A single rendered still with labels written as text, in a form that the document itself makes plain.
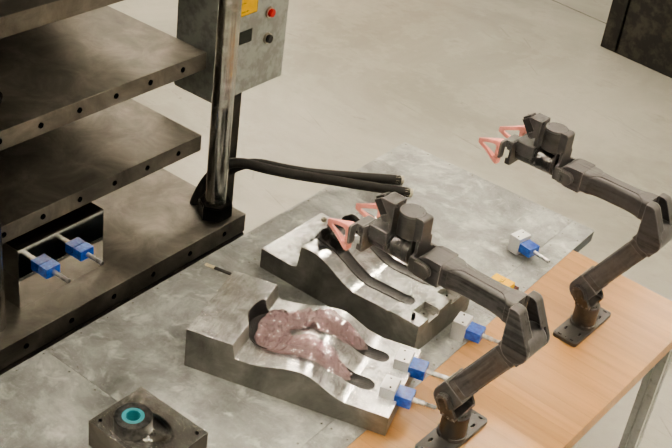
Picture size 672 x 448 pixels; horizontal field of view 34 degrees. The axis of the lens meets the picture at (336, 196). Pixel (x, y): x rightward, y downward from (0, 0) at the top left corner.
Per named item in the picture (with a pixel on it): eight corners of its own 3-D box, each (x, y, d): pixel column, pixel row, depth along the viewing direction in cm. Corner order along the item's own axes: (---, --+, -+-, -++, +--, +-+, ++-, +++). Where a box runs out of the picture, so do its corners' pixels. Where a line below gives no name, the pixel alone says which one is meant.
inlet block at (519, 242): (552, 267, 309) (557, 251, 306) (541, 272, 306) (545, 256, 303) (518, 244, 317) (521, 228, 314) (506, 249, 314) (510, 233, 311)
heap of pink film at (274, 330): (371, 342, 262) (376, 316, 258) (346, 386, 248) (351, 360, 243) (272, 309, 268) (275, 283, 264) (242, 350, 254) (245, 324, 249)
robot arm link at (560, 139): (537, 128, 270) (579, 147, 264) (555, 118, 276) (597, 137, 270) (528, 168, 276) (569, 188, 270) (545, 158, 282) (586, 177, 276)
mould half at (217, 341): (418, 367, 265) (425, 332, 259) (385, 436, 244) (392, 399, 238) (230, 305, 277) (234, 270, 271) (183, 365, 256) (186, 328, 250)
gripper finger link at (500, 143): (476, 130, 280) (507, 144, 275) (491, 122, 285) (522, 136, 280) (471, 153, 283) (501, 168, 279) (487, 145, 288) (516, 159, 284)
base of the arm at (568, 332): (558, 310, 279) (581, 323, 275) (596, 280, 293) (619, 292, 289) (551, 334, 283) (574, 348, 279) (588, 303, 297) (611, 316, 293)
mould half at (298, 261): (467, 309, 287) (477, 268, 280) (412, 355, 269) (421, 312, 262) (319, 229, 311) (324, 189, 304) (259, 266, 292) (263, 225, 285)
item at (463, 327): (504, 347, 276) (508, 330, 273) (497, 357, 272) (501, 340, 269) (456, 327, 280) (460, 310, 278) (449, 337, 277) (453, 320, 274)
